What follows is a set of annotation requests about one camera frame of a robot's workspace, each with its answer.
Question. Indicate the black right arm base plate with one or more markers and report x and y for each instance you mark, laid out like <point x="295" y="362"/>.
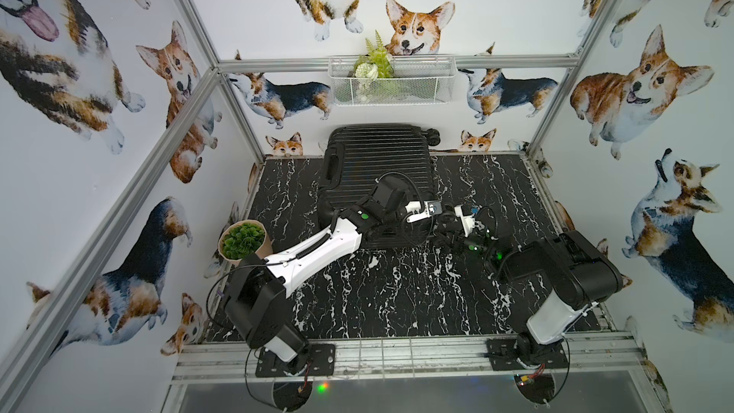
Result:
<point x="522" y="352"/>

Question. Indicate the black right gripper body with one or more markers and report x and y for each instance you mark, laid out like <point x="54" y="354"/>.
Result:
<point x="473" y="245"/>

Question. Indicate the green fern with white flower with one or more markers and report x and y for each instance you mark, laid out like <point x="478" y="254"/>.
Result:
<point x="373" y="73"/>

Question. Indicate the black hard-shell suitcase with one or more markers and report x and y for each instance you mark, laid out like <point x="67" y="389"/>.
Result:
<point x="357" y="155"/>

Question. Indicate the white wire mesh basket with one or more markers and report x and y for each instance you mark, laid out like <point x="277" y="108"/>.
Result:
<point x="418" y="80"/>

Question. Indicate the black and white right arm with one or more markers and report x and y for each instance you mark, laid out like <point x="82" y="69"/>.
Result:
<point x="579" y="274"/>

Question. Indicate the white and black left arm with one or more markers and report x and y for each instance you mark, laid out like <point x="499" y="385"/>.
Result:
<point x="256" y="296"/>

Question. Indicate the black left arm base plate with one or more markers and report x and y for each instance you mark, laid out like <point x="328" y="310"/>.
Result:
<point x="316" y="360"/>

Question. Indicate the green succulent in beige pot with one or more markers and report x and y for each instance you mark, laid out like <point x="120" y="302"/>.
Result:
<point x="243" y="239"/>

